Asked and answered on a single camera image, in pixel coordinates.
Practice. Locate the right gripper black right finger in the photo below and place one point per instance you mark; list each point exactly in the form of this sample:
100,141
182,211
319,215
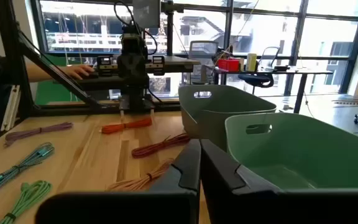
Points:
219,174

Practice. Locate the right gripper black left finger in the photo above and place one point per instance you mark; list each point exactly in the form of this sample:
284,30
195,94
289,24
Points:
188,168

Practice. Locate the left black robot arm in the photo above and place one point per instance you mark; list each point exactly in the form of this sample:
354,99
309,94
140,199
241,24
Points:
137,96

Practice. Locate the person's forearm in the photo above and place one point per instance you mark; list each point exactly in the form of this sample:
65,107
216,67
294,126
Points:
42,73

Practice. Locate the person's hand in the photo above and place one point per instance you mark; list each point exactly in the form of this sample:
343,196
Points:
78,71

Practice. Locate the grey mounted panel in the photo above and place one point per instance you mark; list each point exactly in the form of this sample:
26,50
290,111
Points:
146,12

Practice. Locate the grey mesh chair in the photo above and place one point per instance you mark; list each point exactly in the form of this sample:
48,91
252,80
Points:
204,48

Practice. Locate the green plastic bin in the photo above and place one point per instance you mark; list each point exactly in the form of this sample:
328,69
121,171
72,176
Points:
306,149

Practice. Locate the red box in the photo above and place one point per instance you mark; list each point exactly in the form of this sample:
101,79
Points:
228,64

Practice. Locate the black office chair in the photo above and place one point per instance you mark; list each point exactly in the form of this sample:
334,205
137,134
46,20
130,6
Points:
256,79

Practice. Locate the pale yellow cylinder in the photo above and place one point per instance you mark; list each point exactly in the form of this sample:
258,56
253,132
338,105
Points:
252,62

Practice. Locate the black desk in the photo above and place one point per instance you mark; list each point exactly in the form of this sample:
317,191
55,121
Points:
291,72

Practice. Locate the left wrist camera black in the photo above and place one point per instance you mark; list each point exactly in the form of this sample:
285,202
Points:
132,43

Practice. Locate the black window frame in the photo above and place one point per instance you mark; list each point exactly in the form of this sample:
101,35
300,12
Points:
228,31

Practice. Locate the white aluminium rail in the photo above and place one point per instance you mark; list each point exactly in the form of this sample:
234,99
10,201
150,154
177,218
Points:
11,105

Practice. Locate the black metal rig frame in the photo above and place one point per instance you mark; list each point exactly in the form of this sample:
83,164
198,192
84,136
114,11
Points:
8,46

